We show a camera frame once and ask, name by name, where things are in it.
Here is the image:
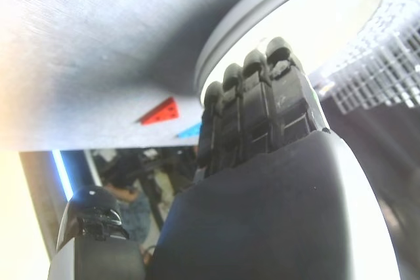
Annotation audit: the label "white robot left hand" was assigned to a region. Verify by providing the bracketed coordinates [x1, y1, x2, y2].
[47, 36, 401, 280]

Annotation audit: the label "blue triangle block three holes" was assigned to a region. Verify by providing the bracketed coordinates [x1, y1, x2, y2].
[175, 122, 203, 139]

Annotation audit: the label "glowing white light strip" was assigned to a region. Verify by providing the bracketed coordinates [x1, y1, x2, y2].
[51, 150, 74, 201]

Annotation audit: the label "person in dark shirt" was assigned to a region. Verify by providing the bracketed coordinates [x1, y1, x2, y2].
[103, 153, 154, 245]

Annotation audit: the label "chrome wire dish rack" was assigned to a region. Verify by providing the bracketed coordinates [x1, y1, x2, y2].
[311, 0, 420, 115]

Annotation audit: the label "red triangle block three holes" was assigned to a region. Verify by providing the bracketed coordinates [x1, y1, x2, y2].
[139, 96, 180, 126]

